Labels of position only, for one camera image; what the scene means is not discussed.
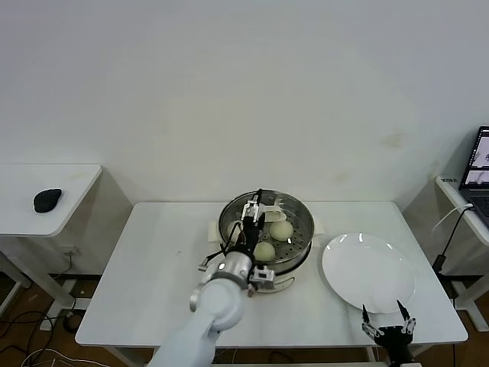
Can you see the open black laptop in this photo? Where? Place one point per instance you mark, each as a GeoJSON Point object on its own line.
{"type": "Point", "coordinates": [477, 164]}

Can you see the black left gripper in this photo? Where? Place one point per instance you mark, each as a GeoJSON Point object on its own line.
{"type": "Point", "coordinates": [251, 235]}

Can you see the white table underframe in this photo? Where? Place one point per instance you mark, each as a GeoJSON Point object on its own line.
{"type": "Point", "coordinates": [371, 351]}

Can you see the white power strip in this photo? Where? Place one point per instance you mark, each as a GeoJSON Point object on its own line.
{"type": "Point", "coordinates": [46, 325]}

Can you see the black computer mouse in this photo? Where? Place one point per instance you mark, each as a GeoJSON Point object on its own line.
{"type": "Point", "coordinates": [46, 199]}

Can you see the round white plate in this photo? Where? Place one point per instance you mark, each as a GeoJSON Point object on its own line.
{"type": "Point", "coordinates": [366, 275]}

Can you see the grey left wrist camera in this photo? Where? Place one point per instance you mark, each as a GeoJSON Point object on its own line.
{"type": "Point", "coordinates": [263, 276]}

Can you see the brown round floor object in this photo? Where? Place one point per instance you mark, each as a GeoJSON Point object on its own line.
{"type": "Point", "coordinates": [70, 324]}

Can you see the round glass pot lid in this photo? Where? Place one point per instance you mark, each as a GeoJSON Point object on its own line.
{"type": "Point", "coordinates": [273, 214]}

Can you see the stainless steel steamer basket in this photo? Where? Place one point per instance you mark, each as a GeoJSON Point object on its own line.
{"type": "Point", "coordinates": [302, 248]}

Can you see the white side table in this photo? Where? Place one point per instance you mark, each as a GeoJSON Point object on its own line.
{"type": "Point", "coordinates": [46, 214]}

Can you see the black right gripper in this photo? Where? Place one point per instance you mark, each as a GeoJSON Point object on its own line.
{"type": "Point", "coordinates": [395, 340]}

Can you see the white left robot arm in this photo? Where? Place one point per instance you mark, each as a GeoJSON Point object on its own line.
{"type": "Point", "coordinates": [221, 302]}

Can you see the white wall outlet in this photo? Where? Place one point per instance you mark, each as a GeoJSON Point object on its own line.
{"type": "Point", "coordinates": [70, 251]}

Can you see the white steamed baozi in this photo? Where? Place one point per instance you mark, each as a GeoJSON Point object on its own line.
{"type": "Point", "coordinates": [265, 252]}
{"type": "Point", "coordinates": [282, 231]}
{"type": "Point", "coordinates": [233, 230]}

